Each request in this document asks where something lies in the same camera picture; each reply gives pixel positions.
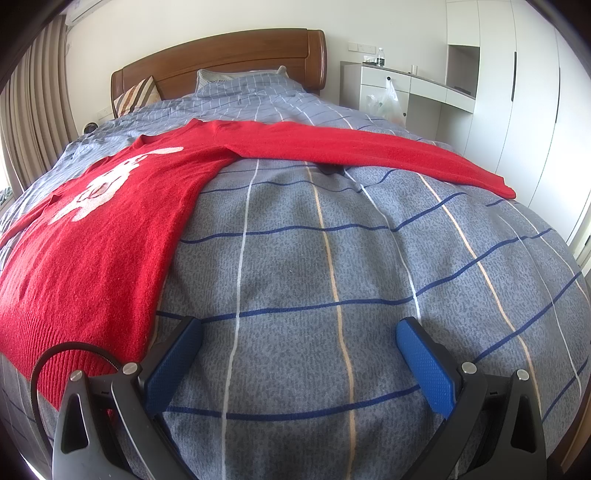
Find wooden headboard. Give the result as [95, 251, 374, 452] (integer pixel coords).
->
[110, 28, 328, 116]

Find grey plaid blanket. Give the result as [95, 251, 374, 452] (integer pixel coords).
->
[0, 74, 587, 480]

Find white air conditioner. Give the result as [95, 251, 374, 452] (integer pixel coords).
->
[65, 0, 100, 26]

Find striped pillow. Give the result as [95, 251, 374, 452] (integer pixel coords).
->
[115, 75, 162, 117]

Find beige curtain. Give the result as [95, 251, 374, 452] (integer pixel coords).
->
[0, 21, 77, 195]

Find red sweater with white print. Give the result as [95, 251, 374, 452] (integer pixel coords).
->
[0, 118, 517, 409]

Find white plastic bag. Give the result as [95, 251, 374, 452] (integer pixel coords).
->
[366, 79, 400, 125]

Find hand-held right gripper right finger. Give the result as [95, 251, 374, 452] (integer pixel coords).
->
[396, 316, 549, 480]

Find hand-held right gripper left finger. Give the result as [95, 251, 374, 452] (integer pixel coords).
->
[52, 316, 204, 480]

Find white wardrobe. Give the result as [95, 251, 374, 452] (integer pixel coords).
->
[445, 0, 591, 259]

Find white desk with drawers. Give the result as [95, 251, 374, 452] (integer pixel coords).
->
[340, 60, 476, 139]

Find black cable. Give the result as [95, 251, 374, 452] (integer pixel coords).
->
[30, 343, 122, 462]

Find grey pillow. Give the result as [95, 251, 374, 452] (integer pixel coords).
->
[196, 65, 288, 93]

